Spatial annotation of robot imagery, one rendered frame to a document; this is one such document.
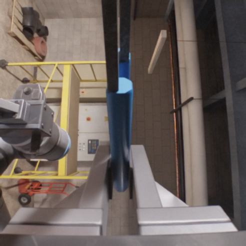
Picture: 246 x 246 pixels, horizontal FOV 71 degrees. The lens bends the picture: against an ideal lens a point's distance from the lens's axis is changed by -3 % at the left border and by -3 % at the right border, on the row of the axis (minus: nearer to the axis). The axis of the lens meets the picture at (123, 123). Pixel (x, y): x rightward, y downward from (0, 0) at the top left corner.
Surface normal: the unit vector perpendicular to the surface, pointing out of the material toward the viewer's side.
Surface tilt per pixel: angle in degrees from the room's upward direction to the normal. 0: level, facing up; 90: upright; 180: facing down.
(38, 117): 90
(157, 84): 90
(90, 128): 90
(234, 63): 90
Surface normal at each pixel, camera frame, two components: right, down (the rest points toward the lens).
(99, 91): 0.01, -0.13
